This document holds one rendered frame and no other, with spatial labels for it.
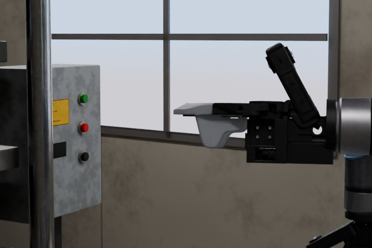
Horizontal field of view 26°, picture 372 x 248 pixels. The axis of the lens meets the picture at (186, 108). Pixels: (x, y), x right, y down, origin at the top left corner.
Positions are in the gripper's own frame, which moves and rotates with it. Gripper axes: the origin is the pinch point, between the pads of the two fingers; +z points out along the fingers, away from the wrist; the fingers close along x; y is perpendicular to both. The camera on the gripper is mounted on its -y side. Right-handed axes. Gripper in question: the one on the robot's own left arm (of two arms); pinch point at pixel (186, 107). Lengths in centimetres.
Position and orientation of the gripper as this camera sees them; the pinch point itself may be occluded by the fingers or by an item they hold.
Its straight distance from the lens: 109.8
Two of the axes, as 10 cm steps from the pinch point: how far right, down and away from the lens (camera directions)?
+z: -9.8, -0.1, 1.8
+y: -0.2, 10.0, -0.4
